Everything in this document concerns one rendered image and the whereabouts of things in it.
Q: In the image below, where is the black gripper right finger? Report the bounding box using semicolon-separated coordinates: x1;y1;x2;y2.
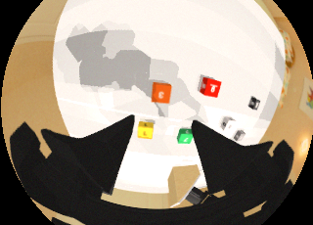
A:
192;120;273;194

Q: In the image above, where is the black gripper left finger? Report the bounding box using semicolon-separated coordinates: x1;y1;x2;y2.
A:
40;114;136;196

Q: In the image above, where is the green block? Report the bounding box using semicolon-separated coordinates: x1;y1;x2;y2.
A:
176;128;193;144

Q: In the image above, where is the red digit block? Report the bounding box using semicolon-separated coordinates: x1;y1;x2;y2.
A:
201;77;222;99

